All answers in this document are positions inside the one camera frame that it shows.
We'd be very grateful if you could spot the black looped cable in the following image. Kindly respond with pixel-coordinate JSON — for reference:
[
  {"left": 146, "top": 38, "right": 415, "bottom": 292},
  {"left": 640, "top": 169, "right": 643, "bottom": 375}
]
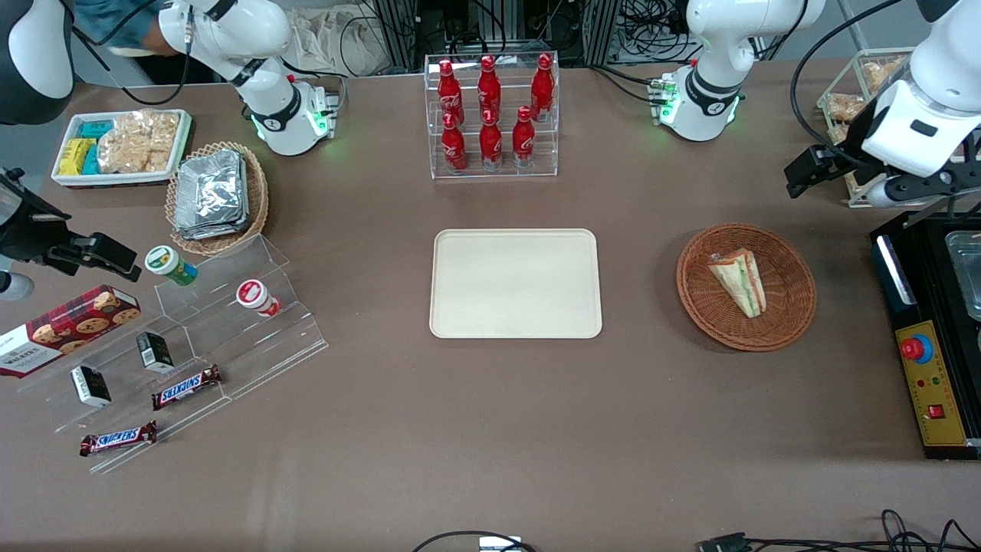
[{"left": 412, "top": 530, "right": 539, "bottom": 552}]

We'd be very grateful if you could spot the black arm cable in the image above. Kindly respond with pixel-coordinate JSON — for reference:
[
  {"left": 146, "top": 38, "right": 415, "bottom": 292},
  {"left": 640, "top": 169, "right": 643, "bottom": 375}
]
[
  {"left": 789, "top": 0, "right": 907, "bottom": 173},
  {"left": 67, "top": 0, "right": 194, "bottom": 107}
]

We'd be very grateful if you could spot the white rectangular snack tray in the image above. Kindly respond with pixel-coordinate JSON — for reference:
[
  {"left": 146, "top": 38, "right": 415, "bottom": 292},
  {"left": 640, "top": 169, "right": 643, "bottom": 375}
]
[{"left": 51, "top": 108, "right": 193, "bottom": 189}]

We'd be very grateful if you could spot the green-lidded snack cup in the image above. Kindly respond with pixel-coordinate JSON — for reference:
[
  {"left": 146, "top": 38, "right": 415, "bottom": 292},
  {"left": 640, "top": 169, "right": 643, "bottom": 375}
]
[{"left": 145, "top": 245, "right": 199, "bottom": 288}]

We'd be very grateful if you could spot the yellow snack pack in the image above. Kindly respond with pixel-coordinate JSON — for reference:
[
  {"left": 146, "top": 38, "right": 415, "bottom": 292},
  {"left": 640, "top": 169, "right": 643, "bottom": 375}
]
[{"left": 58, "top": 138, "right": 97, "bottom": 176}]

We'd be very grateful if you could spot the red cola bottle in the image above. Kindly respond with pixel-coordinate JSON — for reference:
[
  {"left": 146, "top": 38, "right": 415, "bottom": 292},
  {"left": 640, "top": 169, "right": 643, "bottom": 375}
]
[
  {"left": 441, "top": 113, "right": 468, "bottom": 173},
  {"left": 479, "top": 109, "right": 504, "bottom": 171},
  {"left": 530, "top": 53, "right": 556, "bottom": 122},
  {"left": 512, "top": 106, "right": 536, "bottom": 168},
  {"left": 477, "top": 54, "right": 502, "bottom": 123},
  {"left": 437, "top": 59, "right": 465, "bottom": 127}
]

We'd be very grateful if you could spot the clear box with snacks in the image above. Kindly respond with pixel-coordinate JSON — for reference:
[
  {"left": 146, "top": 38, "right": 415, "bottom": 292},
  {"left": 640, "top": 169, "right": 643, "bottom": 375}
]
[{"left": 815, "top": 48, "right": 917, "bottom": 209}]

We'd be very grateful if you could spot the brown Snickers bar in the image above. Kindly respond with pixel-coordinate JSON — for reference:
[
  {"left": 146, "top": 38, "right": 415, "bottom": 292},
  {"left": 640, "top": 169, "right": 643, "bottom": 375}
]
[
  {"left": 150, "top": 364, "right": 224, "bottom": 412},
  {"left": 79, "top": 420, "right": 159, "bottom": 458}
]

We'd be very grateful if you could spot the white cloth bag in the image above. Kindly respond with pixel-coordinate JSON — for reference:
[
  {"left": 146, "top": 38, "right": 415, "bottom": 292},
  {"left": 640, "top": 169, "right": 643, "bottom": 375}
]
[{"left": 288, "top": 6, "right": 393, "bottom": 78}]

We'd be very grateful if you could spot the yellow control panel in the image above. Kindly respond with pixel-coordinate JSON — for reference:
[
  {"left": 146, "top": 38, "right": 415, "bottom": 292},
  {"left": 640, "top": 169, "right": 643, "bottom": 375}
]
[{"left": 894, "top": 320, "right": 970, "bottom": 449}]

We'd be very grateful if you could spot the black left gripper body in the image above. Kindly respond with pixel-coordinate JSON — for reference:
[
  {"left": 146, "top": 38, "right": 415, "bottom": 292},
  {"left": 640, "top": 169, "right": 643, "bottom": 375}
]
[{"left": 839, "top": 149, "right": 981, "bottom": 212}]

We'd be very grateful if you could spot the red emergency stop button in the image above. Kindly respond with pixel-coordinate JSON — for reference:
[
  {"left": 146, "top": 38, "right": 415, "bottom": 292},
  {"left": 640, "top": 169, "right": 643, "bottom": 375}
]
[{"left": 900, "top": 334, "right": 935, "bottom": 366}]

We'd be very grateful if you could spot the clear rectangular container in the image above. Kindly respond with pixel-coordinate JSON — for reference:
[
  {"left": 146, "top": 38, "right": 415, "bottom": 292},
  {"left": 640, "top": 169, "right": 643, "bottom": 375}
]
[{"left": 943, "top": 229, "right": 981, "bottom": 324}]

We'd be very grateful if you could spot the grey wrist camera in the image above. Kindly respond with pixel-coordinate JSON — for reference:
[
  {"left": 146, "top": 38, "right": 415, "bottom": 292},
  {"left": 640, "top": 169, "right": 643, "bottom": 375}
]
[
  {"left": 865, "top": 175, "right": 899, "bottom": 210},
  {"left": 0, "top": 271, "right": 36, "bottom": 302}
]

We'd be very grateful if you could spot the plastic-wrapped triangle sandwich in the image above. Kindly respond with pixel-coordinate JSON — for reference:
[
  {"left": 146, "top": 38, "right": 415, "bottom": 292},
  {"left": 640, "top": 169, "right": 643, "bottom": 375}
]
[{"left": 707, "top": 248, "right": 767, "bottom": 319}]

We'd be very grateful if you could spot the person in blue shirt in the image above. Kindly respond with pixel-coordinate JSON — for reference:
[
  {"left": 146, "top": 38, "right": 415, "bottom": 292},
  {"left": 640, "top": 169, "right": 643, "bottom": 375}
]
[{"left": 74, "top": 0, "right": 181, "bottom": 59}]

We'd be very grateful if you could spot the small black box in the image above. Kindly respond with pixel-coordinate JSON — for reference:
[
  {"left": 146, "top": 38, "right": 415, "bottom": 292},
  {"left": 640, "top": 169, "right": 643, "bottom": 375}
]
[
  {"left": 136, "top": 330, "right": 176, "bottom": 375},
  {"left": 70, "top": 364, "right": 113, "bottom": 409}
]

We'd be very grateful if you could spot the aluminium frame post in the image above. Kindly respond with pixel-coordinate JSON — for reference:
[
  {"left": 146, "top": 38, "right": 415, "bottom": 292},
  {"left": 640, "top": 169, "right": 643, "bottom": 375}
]
[
  {"left": 374, "top": 0, "right": 421, "bottom": 71},
  {"left": 581, "top": 0, "right": 623, "bottom": 67}
]

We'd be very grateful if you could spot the oval brown wicker basket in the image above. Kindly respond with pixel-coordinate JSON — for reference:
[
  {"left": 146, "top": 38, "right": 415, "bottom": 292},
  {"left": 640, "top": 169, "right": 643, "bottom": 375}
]
[{"left": 165, "top": 140, "right": 270, "bottom": 257}]

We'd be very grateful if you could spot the tangled black cable bundle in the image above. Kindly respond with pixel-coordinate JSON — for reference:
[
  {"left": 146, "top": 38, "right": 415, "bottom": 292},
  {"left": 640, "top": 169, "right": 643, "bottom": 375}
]
[{"left": 619, "top": 0, "right": 702, "bottom": 65}]

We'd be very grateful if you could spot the black cable with connector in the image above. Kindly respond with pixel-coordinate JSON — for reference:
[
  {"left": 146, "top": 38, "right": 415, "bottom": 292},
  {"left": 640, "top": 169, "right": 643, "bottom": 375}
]
[{"left": 696, "top": 509, "right": 981, "bottom": 552}]

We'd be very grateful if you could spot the clear acrylic stepped stand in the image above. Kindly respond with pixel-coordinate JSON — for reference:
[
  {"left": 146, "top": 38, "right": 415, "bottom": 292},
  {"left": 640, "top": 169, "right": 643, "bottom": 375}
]
[{"left": 15, "top": 234, "right": 330, "bottom": 475}]

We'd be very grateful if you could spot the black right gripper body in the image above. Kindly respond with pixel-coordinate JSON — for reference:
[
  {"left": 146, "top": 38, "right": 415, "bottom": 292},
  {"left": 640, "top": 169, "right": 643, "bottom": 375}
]
[{"left": 0, "top": 167, "right": 76, "bottom": 268}]

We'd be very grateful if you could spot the clear bag of crackers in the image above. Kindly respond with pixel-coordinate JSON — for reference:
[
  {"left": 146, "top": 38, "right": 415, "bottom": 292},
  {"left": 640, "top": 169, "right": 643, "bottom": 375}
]
[{"left": 97, "top": 109, "right": 182, "bottom": 175}]

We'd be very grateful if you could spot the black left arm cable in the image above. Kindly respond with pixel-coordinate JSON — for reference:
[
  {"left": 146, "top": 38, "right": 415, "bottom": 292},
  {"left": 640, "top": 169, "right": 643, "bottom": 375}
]
[{"left": 789, "top": 0, "right": 907, "bottom": 173}]

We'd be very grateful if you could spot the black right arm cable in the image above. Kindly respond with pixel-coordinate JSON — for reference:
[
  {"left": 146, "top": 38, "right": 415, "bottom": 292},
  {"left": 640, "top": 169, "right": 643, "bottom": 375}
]
[{"left": 67, "top": 0, "right": 194, "bottom": 107}]

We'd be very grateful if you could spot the silver foil packs stack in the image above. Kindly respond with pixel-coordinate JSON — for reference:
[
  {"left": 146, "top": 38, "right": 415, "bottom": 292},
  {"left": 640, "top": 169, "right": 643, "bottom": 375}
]
[{"left": 173, "top": 149, "right": 251, "bottom": 242}]

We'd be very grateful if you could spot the clear acrylic bottle rack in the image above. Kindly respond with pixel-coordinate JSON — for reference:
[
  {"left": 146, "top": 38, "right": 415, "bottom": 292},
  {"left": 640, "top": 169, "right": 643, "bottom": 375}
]
[{"left": 424, "top": 51, "right": 561, "bottom": 182}]

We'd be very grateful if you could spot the red-lidded snack cup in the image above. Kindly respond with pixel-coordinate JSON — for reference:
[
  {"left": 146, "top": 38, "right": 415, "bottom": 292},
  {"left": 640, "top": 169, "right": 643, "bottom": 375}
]
[{"left": 235, "top": 279, "right": 283, "bottom": 318}]

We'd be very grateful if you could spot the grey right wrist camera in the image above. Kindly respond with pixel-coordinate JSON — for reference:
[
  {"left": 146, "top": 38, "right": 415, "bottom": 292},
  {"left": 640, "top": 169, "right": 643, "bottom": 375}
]
[{"left": 0, "top": 271, "right": 36, "bottom": 302}]

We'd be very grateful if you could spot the round brown wicker basket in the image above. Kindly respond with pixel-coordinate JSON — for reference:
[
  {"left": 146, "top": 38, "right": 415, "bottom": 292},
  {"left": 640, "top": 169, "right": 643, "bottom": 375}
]
[{"left": 676, "top": 222, "right": 818, "bottom": 353}]

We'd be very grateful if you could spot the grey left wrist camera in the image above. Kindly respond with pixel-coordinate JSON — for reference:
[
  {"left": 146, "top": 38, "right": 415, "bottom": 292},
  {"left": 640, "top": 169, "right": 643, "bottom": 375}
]
[{"left": 865, "top": 175, "right": 899, "bottom": 210}]

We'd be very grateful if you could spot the red tartan cookie box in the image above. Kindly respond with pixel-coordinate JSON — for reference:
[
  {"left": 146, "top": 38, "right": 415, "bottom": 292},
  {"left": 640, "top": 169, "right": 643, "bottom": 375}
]
[{"left": 0, "top": 284, "right": 143, "bottom": 379}]

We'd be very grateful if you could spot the black machine housing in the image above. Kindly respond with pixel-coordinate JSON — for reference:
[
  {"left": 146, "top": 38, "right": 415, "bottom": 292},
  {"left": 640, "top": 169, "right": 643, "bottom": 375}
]
[{"left": 869, "top": 209, "right": 981, "bottom": 462}]

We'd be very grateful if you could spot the cream plastic tray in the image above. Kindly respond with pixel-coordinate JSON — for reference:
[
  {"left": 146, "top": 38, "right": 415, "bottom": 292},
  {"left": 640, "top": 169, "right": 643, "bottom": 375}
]
[{"left": 429, "top": 228, "right": 603, "bottom": 340}]

